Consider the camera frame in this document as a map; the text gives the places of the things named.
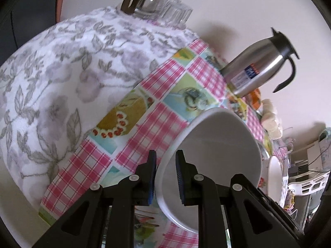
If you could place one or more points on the grey bag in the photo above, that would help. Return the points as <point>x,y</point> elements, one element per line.
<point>324,137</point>

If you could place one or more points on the dark chair with red rim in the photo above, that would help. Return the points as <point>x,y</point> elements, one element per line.
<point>60,0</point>

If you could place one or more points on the orange snack packet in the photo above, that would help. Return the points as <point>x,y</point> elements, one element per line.
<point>256,98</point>

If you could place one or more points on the clear glass mug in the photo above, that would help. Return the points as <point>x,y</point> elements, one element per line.
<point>289,144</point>

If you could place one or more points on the stainless steel pan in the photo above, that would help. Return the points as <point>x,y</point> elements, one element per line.
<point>265,152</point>

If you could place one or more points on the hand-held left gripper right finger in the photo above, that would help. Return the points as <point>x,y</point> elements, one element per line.
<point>180,178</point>

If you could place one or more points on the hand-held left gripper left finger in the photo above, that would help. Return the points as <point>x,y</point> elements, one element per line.
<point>152,178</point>

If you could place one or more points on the grey floral table cloth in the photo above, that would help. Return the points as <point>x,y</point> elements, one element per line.
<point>64,69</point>

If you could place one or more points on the white plate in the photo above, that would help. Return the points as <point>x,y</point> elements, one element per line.
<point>274,178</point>

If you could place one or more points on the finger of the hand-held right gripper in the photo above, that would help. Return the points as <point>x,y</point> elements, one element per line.
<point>281,217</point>

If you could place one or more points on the clear glass tumbler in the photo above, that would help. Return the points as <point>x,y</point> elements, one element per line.
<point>183,15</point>
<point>166,10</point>

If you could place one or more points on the pink chequered fruit tablecloth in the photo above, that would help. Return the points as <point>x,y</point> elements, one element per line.
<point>165,113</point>

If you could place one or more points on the bag of white buns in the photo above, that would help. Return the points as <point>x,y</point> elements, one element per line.
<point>270,118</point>

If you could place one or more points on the white cutout storage rack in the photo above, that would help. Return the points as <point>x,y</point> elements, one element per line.
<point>310,186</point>

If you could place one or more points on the colourful candy packet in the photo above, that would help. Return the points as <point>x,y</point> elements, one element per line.
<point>290,199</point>

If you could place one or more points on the stainless steel thermos jug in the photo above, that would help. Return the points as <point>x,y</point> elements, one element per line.
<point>253,69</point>

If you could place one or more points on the plain white cup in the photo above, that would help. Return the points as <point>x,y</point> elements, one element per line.
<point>219,144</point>

